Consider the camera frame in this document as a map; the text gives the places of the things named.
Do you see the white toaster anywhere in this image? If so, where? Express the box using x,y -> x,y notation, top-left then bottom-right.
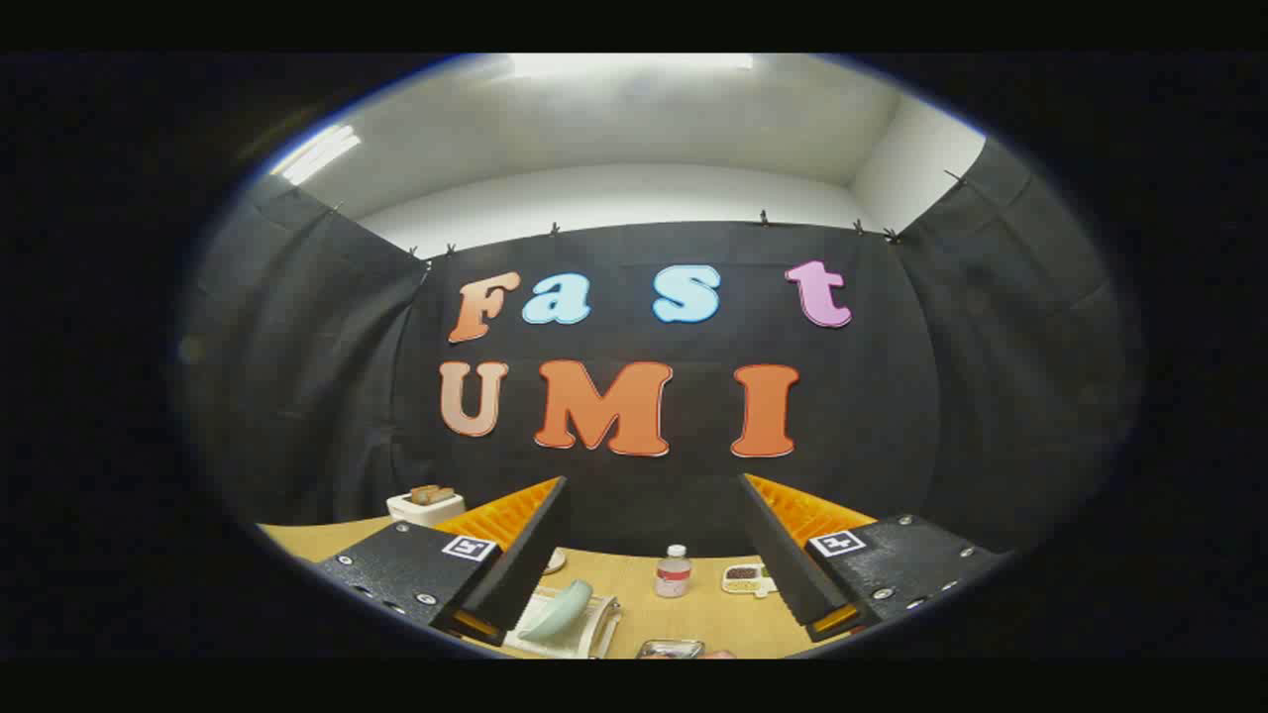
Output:
386,490 -> 467,528

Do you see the white wire dish rack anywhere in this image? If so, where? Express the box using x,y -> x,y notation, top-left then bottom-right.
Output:
500,584 -> 623,661

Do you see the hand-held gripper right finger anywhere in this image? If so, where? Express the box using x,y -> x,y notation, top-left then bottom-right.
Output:
736,473 -> 1009,645

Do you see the white compartment snack tray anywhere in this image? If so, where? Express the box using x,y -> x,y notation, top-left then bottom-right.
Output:
721,562 -> 779,599

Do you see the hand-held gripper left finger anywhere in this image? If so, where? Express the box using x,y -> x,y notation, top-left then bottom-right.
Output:
315,475 -> 572,645

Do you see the small clear plastic bottle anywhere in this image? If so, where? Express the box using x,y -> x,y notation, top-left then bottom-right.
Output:
654,544 -> 692,599

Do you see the pale green plate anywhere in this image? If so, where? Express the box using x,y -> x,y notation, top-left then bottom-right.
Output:
517,579 -> 593,642

